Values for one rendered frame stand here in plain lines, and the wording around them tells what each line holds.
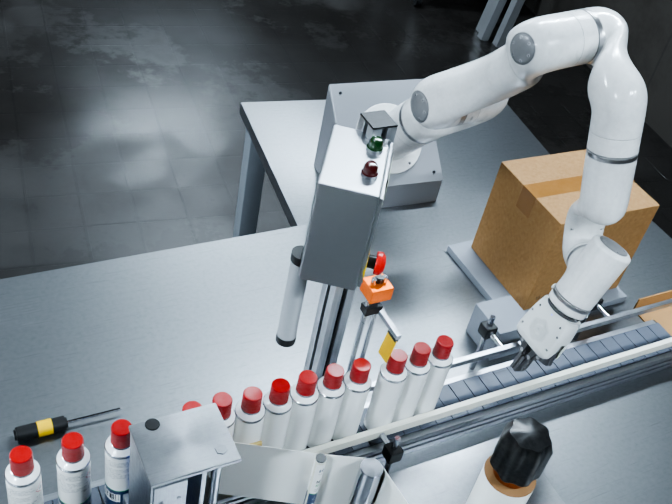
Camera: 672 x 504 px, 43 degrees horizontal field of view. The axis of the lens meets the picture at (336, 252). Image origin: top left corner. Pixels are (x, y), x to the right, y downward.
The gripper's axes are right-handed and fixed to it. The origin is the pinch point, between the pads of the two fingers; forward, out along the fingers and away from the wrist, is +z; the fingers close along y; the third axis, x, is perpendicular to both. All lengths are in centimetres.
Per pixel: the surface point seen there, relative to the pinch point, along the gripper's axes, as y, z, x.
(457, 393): -1.2, 10.6, -10.5
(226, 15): -333, 65, 99
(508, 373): -2.3, 5.8, 2.7
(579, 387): 5.6, 1.9, 16.5
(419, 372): 2.3, 0.8, -31.1
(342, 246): -1, -23, -62
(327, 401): 2.0, 8.5, -48.2
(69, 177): -205, 105, -11
